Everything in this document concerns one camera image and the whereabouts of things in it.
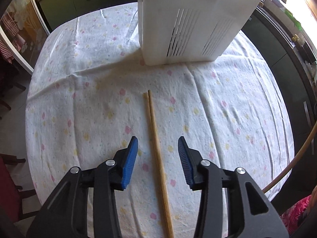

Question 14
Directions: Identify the white floral tablecloth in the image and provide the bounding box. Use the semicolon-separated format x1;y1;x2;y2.
24;2;296;238

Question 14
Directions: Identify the dark wooden chair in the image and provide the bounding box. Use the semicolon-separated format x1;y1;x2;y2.
1;154;38;223

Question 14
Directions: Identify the pink patterned sleeve forearm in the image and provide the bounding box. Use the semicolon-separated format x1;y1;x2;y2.
281;195;311;236

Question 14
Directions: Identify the glass sliding door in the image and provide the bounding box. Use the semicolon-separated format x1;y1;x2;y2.
1;0;50;75

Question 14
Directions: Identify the white plastic utensil holder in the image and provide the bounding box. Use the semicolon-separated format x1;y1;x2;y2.
137;0;261;66

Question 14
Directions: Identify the red checkered apron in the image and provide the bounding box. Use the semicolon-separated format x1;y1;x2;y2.
1;12;23;63

